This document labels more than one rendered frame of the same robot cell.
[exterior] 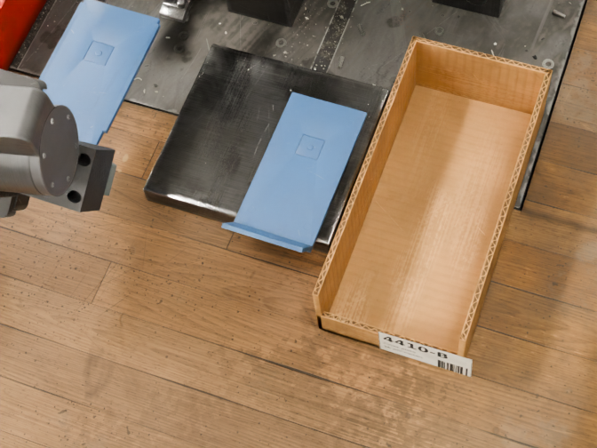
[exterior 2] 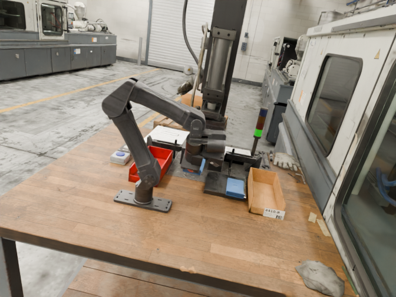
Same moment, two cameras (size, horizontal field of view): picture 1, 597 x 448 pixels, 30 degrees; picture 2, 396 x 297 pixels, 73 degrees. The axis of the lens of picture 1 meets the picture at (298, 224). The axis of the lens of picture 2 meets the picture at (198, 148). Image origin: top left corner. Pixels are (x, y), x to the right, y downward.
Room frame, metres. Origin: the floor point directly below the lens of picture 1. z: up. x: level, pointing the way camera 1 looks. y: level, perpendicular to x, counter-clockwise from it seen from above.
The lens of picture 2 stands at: (-0.33, 0.56, 1.48)
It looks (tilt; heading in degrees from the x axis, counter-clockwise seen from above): 23 degrees down; 335
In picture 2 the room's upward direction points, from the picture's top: 9 degrees clockwise
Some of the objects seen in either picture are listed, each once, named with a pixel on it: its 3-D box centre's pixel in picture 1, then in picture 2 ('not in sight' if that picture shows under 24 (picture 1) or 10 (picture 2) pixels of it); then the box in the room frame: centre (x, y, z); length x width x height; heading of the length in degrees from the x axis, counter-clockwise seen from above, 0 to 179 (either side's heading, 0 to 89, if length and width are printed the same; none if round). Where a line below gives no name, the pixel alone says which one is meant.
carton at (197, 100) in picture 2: not in sight; (198, 99); (4.01, -1.32, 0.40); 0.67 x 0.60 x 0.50; 142
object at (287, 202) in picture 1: (297, 168); (235, 185); (0.47, -0.01, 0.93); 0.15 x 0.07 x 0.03; 150
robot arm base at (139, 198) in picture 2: not in sight; (144, 192); (0.46, 0.37, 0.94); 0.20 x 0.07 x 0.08; 60
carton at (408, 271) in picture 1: (441, 202); (264, 191); (0.42, -0.12, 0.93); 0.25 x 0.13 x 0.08; 150
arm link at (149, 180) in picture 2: not in sight; (148, 176); (0.46, 0.36, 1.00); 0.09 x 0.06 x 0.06; 161
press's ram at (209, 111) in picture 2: not in sight; (211, 95); (0.80, 0.01, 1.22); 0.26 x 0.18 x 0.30; 150
